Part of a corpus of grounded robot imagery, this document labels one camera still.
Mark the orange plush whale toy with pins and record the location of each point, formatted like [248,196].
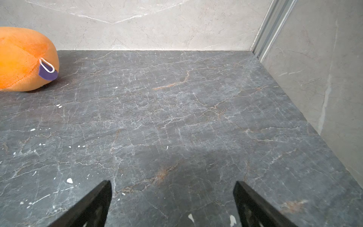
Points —
[29,60]

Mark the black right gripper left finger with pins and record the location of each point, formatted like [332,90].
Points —
[90,211]

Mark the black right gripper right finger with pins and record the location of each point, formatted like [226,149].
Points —
[255,211]

